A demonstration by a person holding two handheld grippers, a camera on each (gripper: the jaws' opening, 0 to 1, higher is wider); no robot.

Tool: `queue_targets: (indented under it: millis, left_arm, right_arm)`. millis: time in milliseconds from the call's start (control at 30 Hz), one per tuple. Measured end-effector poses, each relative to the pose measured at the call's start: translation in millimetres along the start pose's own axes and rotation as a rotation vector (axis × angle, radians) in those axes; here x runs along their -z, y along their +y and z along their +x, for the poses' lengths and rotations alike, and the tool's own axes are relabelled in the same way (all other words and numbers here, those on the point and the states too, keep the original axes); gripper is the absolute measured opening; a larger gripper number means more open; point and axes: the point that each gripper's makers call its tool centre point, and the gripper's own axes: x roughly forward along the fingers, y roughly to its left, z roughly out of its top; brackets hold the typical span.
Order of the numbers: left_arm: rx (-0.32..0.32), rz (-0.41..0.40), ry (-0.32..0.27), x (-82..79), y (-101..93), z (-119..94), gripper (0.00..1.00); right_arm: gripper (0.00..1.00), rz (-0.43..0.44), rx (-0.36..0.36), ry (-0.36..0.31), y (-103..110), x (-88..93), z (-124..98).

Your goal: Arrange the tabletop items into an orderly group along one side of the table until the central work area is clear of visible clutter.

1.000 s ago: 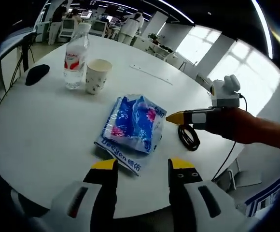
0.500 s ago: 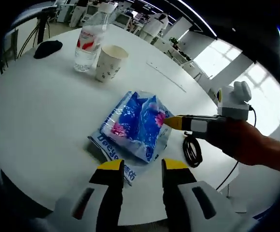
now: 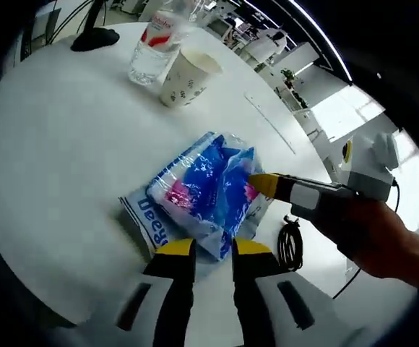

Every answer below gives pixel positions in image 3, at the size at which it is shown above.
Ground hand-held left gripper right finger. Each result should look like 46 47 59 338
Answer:
231 237 341 347

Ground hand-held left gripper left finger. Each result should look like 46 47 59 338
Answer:
104 237 196 347

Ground white blue-printed plastic bag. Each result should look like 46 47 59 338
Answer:
118 194 269 262

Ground blue tissue pack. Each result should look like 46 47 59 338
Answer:
145 131 265 262

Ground white paper cup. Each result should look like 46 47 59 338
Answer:
157 46 224 109

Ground clear water bottle red label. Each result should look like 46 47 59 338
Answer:
127 0 196 88

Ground person's right hand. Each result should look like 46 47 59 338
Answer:
333 196 419 287

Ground white table cover strip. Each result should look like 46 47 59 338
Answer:
243 91 297 156

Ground green potted plant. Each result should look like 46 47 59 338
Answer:
280 67 298 88

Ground ceiling light strip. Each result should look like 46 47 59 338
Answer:
291 0 354 85

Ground white table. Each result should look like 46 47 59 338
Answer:
0 20 340 326

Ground black oval mouse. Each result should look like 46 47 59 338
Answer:
69 0 121 53

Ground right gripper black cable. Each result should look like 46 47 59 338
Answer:
332 179 401 301

